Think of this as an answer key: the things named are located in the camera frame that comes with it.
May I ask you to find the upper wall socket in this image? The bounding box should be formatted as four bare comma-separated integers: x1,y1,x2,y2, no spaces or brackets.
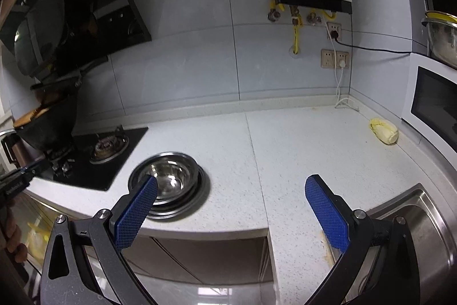
326,22,342,41

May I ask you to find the black gas stove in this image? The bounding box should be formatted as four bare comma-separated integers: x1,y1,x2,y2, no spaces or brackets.
38,126,148,191

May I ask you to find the black power cable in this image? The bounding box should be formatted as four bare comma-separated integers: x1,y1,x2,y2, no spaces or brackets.
330,29,429,56

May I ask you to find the yellow sponge cloth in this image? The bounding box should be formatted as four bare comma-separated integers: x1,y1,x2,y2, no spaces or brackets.
369,118,399,145

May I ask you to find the beige wall socket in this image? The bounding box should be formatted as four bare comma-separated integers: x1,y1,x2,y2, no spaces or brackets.
335,51,350,69
321,49,335,69

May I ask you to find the white power cable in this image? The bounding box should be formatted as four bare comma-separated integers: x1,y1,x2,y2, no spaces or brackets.
326,13,360,111

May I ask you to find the steel water valve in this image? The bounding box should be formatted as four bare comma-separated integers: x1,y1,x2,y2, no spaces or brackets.
267,9,281,22

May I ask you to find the yellow gas hose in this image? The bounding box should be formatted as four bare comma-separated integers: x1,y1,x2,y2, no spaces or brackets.
269,0,339,56

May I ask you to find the medium steel bowl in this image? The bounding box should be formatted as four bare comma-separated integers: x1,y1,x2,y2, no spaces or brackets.
134,152,198,206

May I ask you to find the small steel bowl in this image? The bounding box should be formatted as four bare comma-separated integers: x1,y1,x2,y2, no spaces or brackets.
147,160,195,201

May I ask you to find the steel kitchen sink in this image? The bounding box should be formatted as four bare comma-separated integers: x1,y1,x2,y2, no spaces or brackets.
342,184,456,304

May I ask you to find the left hand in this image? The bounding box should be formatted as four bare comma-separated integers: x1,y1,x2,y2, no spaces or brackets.
5,200,28,264

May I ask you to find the black range hood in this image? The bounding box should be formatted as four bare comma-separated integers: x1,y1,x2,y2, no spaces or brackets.
1,0,151,81

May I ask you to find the white microwave oven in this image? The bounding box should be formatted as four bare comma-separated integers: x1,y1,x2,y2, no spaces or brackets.
401,53,456,166

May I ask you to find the steel pot on microwave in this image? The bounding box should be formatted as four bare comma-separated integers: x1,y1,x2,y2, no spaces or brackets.
421,11,457,68

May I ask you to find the black wok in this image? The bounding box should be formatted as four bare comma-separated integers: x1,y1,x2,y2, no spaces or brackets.
13,76,83,152

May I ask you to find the large steel bowl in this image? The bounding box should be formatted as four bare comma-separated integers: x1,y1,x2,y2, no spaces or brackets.
128,152,211,221

